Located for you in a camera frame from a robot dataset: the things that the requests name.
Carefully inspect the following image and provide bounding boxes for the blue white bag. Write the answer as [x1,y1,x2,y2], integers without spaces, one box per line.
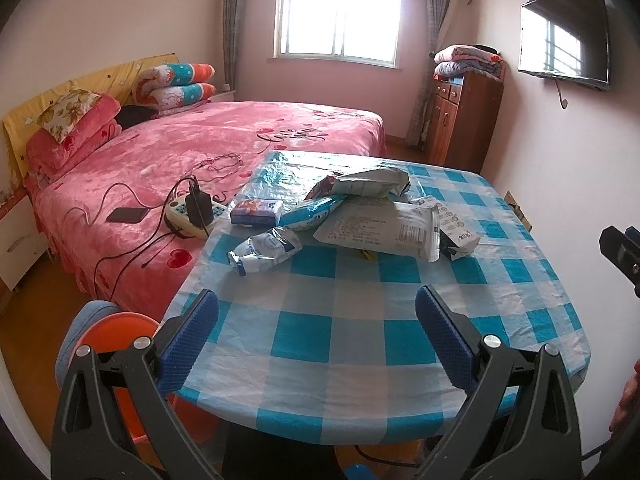
[227,226,303,276]

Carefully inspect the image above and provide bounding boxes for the blue cartoon dog bag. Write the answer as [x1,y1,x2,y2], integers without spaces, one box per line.
[278,195,346,231]

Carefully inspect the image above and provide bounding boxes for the grey white courier bag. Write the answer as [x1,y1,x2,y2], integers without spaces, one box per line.
[314,197,439,263]

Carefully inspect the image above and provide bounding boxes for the silver foil snack bag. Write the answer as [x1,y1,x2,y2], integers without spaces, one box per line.
[306,167,410,200]

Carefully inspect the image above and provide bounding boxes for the white milk carton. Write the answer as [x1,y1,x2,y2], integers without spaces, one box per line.
[409,195,480,261]

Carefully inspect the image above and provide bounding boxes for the person right hand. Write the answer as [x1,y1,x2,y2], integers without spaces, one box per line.
[608,360,640,434]

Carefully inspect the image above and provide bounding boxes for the orange plastic stool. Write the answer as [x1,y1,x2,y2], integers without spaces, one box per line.
[74,311,220,444]

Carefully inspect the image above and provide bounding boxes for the cream power strip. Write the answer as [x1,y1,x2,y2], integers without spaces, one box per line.
[164,194,227,240]

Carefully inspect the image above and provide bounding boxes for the black charger plug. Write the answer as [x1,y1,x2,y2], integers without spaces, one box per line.
[184,180,214,229]

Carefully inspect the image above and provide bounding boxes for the blue round cushion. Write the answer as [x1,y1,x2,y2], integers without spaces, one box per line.
[54,300,120,389]

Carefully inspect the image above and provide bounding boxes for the blue tissue box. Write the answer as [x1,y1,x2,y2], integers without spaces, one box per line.
[230,198,283,228]

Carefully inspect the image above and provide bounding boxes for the pink floral bed cover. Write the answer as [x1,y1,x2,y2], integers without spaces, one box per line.
[27,101,385,320]

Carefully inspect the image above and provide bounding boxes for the black smartphone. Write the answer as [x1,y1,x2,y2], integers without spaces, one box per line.
[105,207,150,224]

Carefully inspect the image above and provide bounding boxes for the blue white checkered tablecloth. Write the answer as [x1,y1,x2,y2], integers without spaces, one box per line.
[167,164,591,445]

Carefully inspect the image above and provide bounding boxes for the white bedside table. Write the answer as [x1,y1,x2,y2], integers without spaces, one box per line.
[0,196,49,290]

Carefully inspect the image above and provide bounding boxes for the black clothing on bed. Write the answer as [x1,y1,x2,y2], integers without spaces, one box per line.
[115,104,156,130]

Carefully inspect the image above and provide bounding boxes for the brown wooden cabinet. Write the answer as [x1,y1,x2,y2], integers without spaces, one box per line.
[424,73,503,174]

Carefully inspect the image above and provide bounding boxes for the lower colourful rolled quilt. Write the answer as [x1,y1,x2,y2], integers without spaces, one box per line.
[145,82,216,112]

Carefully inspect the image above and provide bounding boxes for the colourful rolled quilt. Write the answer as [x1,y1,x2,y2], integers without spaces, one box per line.
[145,82,216,112]
[132,63,215,106]

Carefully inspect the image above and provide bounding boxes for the folded pink blanket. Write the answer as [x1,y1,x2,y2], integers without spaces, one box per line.
[26,93,120,179]

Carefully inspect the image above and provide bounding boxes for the upper colourful rolled quilt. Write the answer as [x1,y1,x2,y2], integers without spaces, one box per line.
[132,63,215,106]

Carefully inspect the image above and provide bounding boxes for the floral beige pillow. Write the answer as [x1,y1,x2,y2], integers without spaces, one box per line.
[37,88,101,144]

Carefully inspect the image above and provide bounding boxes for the yellow wooden headboard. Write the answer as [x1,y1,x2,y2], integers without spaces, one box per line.
[1,52,179,184]

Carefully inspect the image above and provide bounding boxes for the folded quilts on cabinet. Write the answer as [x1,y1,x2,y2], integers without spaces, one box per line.
[434,44,504,81]

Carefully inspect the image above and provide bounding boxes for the left checkered curtain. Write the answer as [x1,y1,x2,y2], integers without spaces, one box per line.
[222,0,245,90]

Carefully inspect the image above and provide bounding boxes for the checkered curtain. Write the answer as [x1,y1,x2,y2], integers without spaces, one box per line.
[406,0,451,146]
[222,0,245,90]

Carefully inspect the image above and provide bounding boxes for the right checkered curtain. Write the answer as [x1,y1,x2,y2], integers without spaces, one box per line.
[406,0,451,146]

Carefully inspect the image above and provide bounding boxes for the bright window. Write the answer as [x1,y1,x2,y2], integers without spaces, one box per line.
[273,0,402,67]

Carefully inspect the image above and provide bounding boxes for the wall mounted black television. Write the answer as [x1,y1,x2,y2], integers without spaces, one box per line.
[518,0,611,90]

